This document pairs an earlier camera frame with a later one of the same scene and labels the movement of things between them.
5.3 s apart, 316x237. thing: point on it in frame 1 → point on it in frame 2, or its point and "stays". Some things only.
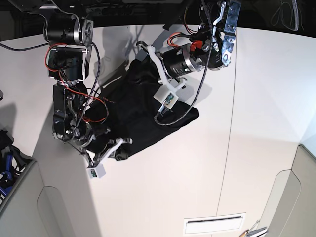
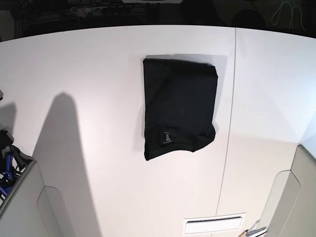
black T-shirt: [127, 107] → [180, 98]
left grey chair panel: [33, 210] stays
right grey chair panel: [290, 210] stays
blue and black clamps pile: [13, 161] stays
